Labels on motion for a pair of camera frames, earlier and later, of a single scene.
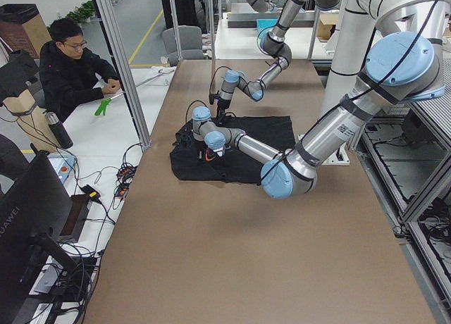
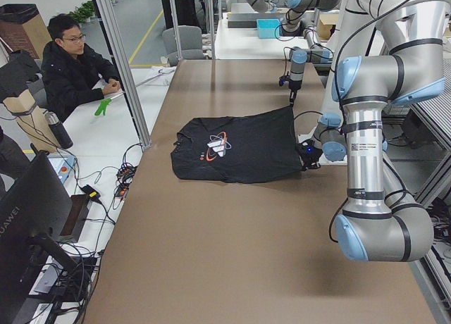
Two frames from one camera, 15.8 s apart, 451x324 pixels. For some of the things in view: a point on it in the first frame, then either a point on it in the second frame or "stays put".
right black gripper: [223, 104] -> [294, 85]
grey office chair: [190, 40] stays put
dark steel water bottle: [58, 129] stays put
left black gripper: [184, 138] -> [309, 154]
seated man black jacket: [70, 72] stays put
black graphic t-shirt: [191, 160] stays put
